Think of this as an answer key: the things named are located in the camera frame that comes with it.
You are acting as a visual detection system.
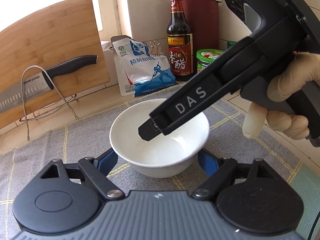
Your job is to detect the right gloved hand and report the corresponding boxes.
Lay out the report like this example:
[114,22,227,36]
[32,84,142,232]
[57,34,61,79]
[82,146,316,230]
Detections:
[242,53,319,140]

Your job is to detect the grey checked cloth mat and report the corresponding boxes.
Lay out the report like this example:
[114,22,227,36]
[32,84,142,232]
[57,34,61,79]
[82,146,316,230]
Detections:
[1,99,302,239]

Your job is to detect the white blue salt bag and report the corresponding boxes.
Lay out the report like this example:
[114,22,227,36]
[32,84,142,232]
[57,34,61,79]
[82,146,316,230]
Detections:
[111,35,177,97]

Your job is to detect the dark vinegar bottle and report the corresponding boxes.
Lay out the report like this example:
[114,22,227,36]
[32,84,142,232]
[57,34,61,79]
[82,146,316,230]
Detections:
[167,0,195,81]

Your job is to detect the red knife block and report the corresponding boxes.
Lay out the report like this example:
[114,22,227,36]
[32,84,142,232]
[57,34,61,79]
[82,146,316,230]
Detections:
[173,0,222,54]

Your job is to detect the binder clips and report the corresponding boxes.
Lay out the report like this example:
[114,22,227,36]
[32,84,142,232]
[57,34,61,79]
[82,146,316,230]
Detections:
[148,40,161,55]

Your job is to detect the green lid sauce jar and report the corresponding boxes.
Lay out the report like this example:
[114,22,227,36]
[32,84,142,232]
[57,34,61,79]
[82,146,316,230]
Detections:
[196,49,223,72]

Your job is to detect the bamboo cutting board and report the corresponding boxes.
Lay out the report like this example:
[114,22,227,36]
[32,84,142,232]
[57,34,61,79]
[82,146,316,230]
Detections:
[0,0,111,130]

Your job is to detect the metal wire board rack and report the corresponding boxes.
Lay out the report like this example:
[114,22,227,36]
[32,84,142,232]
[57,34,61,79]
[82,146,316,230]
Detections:
[20,65,79,141]

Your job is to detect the santoku knife black handle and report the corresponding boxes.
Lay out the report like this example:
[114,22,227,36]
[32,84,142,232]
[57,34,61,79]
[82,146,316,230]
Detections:
[1,55,98,113]

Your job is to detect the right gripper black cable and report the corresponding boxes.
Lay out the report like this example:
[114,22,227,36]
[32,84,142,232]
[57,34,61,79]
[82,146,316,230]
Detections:
[306,208,320,240]

